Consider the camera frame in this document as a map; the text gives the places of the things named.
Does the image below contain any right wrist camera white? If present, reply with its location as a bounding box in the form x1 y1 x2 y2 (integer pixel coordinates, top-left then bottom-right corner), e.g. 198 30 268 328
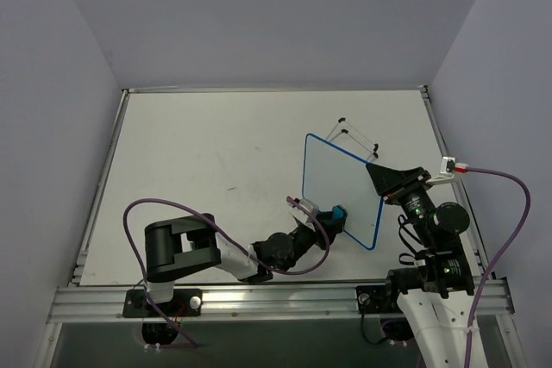
427 156 468 185

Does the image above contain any aluminium front rail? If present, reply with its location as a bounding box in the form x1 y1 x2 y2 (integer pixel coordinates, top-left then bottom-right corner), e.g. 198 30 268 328
45 279 517 324

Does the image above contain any wire whiteboard stand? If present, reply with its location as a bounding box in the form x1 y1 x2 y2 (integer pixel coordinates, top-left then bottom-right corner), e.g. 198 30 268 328
325 117 380 161

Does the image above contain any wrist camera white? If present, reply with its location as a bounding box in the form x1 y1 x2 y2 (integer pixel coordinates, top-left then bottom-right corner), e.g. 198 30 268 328
427 156 468 185
286 196 319 228

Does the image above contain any blue whiteboard eraser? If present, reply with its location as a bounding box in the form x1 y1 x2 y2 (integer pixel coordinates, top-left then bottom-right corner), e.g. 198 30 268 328
332 205 348 221

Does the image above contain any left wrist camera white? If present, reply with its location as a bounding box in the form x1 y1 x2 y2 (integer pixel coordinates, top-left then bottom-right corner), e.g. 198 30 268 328
286 196 319 228

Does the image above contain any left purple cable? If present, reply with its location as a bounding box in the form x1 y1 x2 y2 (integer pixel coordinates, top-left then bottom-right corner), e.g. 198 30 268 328
122 196 332 348

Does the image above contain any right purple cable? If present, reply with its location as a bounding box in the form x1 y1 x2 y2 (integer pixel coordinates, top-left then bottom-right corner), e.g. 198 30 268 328
465 165 531 368

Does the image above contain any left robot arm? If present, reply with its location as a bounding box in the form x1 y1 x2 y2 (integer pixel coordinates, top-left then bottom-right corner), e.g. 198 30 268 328
142 206 348 315

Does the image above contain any blue-framed whiteboard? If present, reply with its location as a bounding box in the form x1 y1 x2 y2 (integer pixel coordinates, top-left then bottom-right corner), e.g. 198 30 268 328
302 133 383 251

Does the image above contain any purple cable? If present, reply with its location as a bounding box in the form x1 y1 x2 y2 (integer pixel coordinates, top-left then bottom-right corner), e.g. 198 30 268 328
465 165 531 368
122 196 332 348

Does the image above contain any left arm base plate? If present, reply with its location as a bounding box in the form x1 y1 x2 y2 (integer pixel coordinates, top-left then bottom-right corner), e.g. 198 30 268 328
122 289 203 318

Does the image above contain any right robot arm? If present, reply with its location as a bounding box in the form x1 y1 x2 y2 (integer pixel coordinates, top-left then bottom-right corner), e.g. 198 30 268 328
367 157 488 367

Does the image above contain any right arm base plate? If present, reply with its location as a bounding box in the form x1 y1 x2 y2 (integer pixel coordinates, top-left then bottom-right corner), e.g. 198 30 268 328
355 284 391 315

